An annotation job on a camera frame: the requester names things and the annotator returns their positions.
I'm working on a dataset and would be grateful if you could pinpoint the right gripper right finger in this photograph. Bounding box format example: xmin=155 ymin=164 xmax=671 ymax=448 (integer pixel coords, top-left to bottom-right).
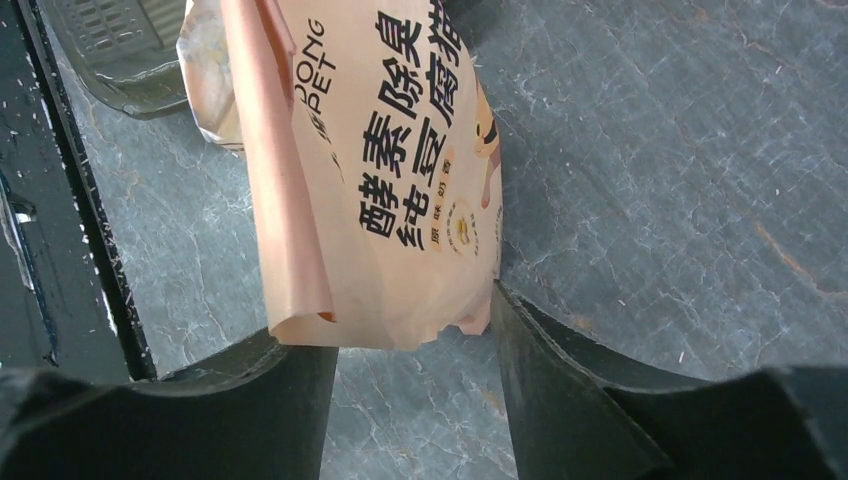
xmin=491 ymin=285 xmax=847 ymax=479

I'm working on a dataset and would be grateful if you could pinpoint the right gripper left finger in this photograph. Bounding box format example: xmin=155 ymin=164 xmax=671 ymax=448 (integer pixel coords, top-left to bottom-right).
xmin=1 ymin=332 xmax=338 ymax=479

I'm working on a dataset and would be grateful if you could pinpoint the pink litter bag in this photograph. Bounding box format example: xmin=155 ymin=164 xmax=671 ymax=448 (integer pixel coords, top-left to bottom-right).
xmin=176 ymin=1 xmax=503 ymax=350

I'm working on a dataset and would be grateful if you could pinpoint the grey translucent litter box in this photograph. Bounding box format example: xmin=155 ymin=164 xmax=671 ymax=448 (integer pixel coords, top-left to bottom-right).
xmin=40 ymin=0 xmax=187 ymax=120

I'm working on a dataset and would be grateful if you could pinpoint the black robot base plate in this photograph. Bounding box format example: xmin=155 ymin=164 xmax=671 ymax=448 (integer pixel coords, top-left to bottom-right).
xmin=1 ymin=1 xmax=157 ymax=383

